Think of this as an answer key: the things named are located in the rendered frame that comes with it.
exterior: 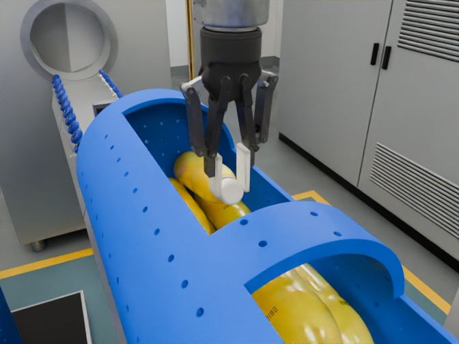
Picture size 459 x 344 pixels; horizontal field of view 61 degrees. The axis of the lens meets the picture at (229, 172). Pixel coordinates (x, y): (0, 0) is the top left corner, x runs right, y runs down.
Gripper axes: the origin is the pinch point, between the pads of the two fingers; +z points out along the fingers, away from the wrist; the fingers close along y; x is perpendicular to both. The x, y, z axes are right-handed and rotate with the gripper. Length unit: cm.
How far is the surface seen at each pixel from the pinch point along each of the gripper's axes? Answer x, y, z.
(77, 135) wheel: -69, 15, 20
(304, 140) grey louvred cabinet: -173, -153, 100
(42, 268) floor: -133, 41, 118
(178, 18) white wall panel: -442, -151, 48
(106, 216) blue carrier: 2.6, 18.3, 0.5
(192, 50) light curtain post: -76, -25, 1
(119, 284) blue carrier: 12.4, 19.2, 2.5
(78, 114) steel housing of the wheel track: -99, 12, 25
